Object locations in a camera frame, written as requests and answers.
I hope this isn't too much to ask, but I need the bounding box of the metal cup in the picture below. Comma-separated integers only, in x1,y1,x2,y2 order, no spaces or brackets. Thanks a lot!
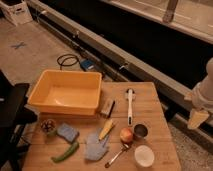
134,124,148,140

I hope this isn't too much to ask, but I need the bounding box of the black and tan block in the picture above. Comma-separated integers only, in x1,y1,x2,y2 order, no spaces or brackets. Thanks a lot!
100,98,115,118

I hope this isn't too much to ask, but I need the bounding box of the white paper cup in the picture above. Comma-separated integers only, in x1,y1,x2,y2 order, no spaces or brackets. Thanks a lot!
134,145,155,167

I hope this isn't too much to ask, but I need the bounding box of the light blue cloth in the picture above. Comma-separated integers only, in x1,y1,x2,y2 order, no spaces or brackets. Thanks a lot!
84,129,109,161

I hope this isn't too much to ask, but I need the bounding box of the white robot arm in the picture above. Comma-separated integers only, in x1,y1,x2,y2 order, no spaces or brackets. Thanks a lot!
184,57,213,130

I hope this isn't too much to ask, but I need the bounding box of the white cardboard box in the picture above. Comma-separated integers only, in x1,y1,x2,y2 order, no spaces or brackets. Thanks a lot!
0,0,32,26

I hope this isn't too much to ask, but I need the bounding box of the red apple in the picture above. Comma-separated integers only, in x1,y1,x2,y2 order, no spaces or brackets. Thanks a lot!
120,128,133,143

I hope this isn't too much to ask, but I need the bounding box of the blue sponge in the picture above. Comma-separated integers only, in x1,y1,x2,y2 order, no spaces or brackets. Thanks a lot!
57,123,79,143

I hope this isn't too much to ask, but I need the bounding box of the metal spoon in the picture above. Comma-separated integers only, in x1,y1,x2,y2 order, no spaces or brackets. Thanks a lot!
104,144,130,168

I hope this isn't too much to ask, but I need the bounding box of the white dish brush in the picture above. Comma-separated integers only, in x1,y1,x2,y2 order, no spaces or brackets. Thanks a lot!
125,89,135,126

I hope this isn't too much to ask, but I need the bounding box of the black stand at left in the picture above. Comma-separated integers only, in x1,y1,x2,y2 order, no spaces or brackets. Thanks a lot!
0,69,37,171

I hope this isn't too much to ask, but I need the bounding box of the yellow banana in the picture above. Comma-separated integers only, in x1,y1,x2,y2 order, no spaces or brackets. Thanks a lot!
99,119,113,140

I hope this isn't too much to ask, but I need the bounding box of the blue device on floor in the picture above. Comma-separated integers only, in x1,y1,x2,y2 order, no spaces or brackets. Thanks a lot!
81,59,95,71

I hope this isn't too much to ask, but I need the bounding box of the yellow plastic bin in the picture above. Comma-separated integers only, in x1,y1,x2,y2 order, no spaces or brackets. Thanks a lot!
28,70,102,116

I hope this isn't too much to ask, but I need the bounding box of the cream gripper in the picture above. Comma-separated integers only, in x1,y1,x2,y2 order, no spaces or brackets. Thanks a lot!
187,109,209,130

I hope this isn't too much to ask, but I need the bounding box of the green cucumber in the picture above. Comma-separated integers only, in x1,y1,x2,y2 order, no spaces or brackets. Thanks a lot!
51,142,79,163

